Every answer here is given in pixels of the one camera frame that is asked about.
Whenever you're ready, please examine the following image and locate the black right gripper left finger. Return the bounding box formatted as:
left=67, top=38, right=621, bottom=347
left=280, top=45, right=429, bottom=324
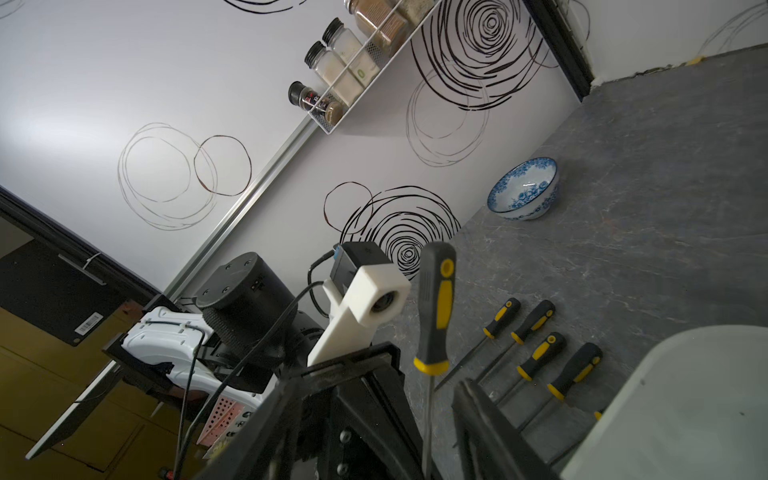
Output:
left=196, top=379, right=303, bottom=479

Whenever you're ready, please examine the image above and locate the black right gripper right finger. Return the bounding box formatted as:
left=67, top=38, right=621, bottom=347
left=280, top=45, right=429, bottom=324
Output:
left=452, top=379, right=559, bottom=479

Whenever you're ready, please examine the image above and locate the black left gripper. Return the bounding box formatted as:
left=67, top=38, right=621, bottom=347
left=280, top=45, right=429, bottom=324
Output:
left=263, top=342, right=425, bottom=479

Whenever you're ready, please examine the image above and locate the white storage box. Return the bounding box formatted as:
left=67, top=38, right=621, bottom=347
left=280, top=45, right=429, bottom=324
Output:
left=561, top=325, right=767, bottom=479

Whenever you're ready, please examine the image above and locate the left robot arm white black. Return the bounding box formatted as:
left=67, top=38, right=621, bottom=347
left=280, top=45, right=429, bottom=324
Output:
left=108, top=242, right=440, bottom=479

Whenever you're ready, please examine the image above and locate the blue patterned ceramic bowl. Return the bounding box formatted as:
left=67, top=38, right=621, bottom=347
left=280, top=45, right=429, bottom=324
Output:
left=486, top=157, right=560, bottom=221

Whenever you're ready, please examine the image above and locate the small dark sauce bottle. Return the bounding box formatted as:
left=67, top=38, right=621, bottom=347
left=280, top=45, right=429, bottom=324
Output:
left=288, top=81, right=345, bottom=127

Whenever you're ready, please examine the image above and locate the spice jar pale powder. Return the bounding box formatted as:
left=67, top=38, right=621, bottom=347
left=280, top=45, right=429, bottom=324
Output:
left=304, top=41, right=363, bottom=107

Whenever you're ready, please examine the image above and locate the spice jar white powder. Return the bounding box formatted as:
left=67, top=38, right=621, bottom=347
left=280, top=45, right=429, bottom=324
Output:
left=322, top=18, right=380, bottom=88

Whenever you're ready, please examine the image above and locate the spice jar brown powder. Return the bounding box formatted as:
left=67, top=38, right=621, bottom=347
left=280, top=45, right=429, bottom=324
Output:
left=344, top=0, right=411, bottom=57

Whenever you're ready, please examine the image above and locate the spice jar beige powder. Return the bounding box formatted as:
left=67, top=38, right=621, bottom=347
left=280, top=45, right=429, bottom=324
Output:
left=395, top=0, right=435, bottom=26

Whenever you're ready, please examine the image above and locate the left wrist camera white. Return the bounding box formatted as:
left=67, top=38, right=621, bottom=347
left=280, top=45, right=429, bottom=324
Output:
left=307, top=242, right=411, bottom=367

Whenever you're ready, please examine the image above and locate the clear acrylic wall shelf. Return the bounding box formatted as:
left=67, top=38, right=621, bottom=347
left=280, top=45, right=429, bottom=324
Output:
left=288, top=0, right=440, bottom=134

